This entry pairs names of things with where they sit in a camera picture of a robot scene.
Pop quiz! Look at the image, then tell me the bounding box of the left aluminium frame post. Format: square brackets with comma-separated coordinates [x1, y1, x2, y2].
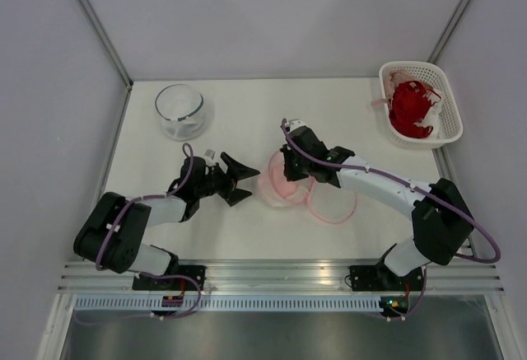
[76, 0, 133, 91]

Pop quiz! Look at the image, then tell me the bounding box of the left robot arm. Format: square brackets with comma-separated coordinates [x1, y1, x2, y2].
[73, 149, 260, 291]

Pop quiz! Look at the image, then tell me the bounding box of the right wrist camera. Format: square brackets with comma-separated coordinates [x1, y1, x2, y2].
[286, 119, 306, 132]

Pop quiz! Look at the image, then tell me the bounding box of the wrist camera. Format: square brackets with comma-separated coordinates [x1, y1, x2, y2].
[286, 119, 306, 132]
[203, 149, 216, 161]

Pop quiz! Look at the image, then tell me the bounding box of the blue-rimmed mesh laundry bag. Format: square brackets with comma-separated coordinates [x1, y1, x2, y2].
[155, 84, 206, 142]

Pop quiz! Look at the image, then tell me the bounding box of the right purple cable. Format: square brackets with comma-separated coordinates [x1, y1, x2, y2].
[280, 118, 501, 263]

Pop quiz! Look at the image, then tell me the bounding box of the aluminium mounting rail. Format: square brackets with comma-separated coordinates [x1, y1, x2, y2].
[58, 259, 505, 296]

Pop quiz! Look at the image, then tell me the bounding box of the white slotted cable duct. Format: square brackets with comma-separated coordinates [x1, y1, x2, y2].
[75, 294, 383, 313]

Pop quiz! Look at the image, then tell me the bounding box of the right aluminium frame post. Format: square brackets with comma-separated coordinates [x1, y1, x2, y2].
[427, 0, 473, 64]

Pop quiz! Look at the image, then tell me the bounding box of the pink mesh laundry bag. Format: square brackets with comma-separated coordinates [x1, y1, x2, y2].
[257, 151, 357, 225]

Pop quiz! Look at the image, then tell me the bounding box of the purple cable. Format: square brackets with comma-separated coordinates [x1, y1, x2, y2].
[280, 118, 501, 263]
[95, 143, 195, 271]

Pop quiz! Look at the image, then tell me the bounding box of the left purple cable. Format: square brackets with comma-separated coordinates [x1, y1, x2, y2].
[95, 143, 195, 271]

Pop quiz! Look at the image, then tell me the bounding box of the white plastic basket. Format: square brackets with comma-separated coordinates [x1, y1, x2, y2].
[371, 61, 464, 150]

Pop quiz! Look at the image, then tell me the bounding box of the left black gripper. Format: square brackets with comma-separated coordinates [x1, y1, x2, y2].
[195, 153, 259, 207]

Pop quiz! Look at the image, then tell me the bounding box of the red bra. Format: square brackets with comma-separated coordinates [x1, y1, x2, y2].
[389, 81, 442, 139]

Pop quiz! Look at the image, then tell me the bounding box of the pale pink garment in basket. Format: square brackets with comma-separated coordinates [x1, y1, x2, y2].
[371, 69, 416, 107]

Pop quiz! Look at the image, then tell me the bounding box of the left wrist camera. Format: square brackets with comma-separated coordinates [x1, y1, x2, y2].
[203, 149, 216, 161]

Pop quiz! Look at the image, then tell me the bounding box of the pink bra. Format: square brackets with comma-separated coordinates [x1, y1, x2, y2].
[273, 180, 308, 203]

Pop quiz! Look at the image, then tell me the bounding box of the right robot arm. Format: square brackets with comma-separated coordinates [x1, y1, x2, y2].
[281, 119, 473, 291]

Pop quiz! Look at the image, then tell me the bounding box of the aluminium frame post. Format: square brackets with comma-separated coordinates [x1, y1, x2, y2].
[427, 0, 473, 64]
[76, 0, 133, 91]

